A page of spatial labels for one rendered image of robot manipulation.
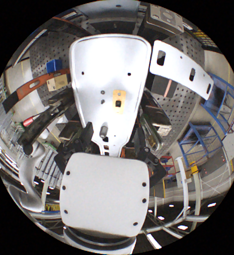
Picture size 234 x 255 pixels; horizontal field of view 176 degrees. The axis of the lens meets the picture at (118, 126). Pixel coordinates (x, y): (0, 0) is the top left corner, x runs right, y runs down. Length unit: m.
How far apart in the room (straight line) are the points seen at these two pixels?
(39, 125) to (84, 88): 0.17
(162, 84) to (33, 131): 0.39
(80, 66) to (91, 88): 0.07
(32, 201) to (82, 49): 0.63
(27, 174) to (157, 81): 0.70
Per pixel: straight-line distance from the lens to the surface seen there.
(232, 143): 7.90
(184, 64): 0.28
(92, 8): 0.23
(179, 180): 10.67
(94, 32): 0.61
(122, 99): 0.23
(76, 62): 0.25
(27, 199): 0.52
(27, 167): 0.55
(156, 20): 0.21
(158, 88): 0.26
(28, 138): 0.24
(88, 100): 0.26
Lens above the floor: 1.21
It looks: 46 degrees down
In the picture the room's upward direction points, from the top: 173 degrees counter-clockwise
